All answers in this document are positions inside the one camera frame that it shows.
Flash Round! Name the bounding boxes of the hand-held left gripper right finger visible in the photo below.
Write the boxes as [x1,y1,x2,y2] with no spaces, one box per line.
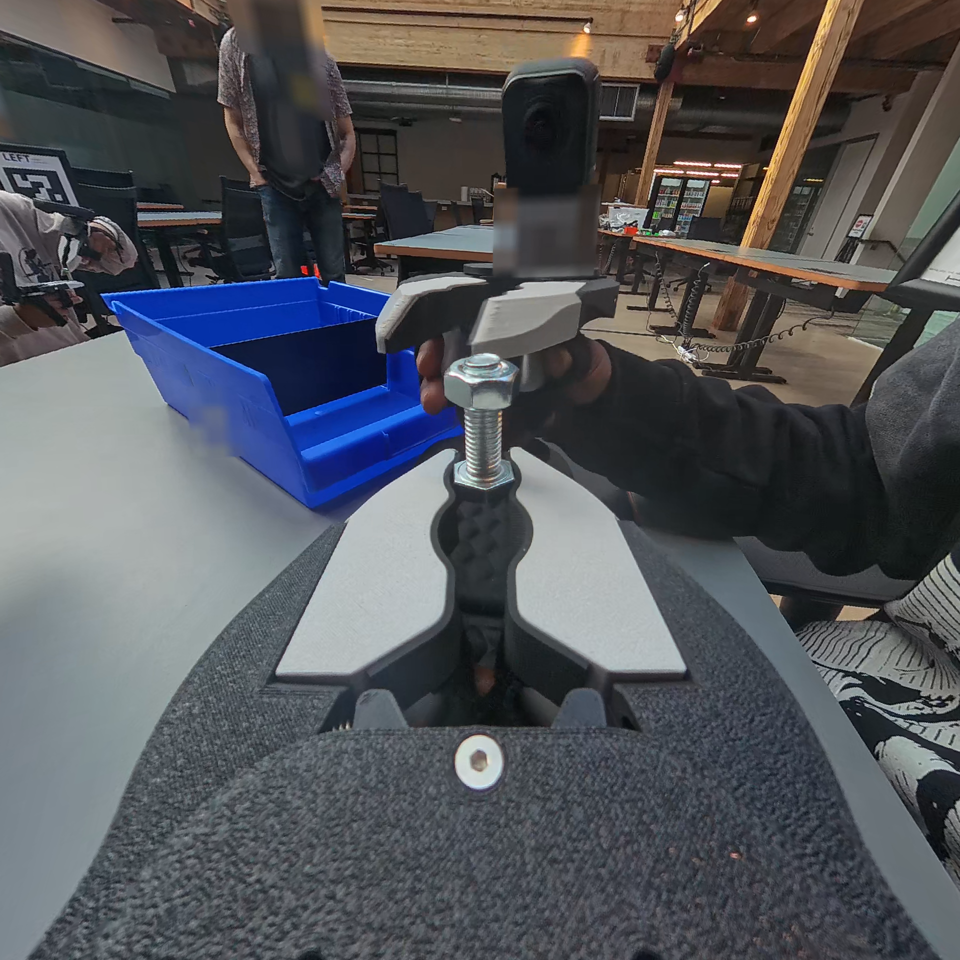
[508,447,690,725]

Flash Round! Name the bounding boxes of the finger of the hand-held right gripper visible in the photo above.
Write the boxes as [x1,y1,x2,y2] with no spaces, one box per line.
[468,281,585,369]
[375,273,490,354]

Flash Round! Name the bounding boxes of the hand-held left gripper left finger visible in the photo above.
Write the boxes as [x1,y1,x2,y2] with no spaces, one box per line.
[273,448,462,725]

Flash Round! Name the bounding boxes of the steel hex bolt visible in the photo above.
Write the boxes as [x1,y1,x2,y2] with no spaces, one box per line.
[452,401,519,494]

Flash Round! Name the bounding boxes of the blue bin with black divider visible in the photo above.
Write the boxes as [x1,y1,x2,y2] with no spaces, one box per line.
[101,276,465,511]

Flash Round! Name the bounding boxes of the person's right hand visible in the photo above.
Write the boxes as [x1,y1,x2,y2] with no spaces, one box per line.
[416,333,614,449]

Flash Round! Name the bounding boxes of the wooden top desk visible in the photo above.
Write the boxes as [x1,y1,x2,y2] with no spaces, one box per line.
[137,210,224,290]
[633,232,897,376]
[375,225,496,285]

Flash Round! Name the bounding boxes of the black mesh office chair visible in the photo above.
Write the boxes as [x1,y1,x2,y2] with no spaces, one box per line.
[217,176,275,282]
[378,180,440,243]

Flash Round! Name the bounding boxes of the glass door drinks fridge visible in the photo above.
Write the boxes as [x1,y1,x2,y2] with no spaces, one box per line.
[648,174,714,234]

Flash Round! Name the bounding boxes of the person's patterned trousers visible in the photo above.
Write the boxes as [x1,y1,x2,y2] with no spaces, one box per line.
[795,551,960,864]

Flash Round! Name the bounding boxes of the black coiled cable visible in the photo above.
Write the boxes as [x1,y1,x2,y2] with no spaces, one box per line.
[675,258,714,346]

